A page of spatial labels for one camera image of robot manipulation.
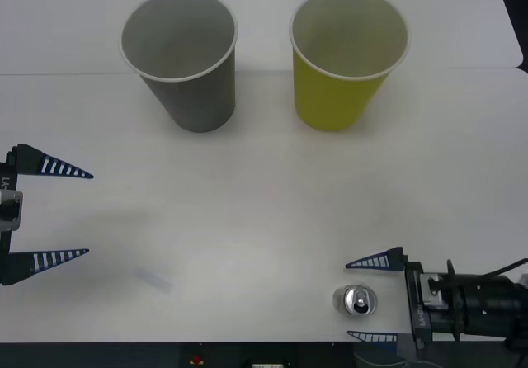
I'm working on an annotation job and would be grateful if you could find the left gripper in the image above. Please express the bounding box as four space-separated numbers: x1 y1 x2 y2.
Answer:
0 143 95 287

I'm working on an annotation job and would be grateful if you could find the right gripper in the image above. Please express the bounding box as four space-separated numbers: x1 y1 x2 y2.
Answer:
345 246 466 364

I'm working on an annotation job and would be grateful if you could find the silver drink can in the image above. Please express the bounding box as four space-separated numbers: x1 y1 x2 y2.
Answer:
332 284 379 318

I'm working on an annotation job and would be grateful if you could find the grey plastic bin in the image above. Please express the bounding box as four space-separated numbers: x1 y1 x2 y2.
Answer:
119 0 239 134

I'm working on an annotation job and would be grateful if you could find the yellow-green plastic bin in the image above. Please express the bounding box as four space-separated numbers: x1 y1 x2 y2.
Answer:
288 0 410 133

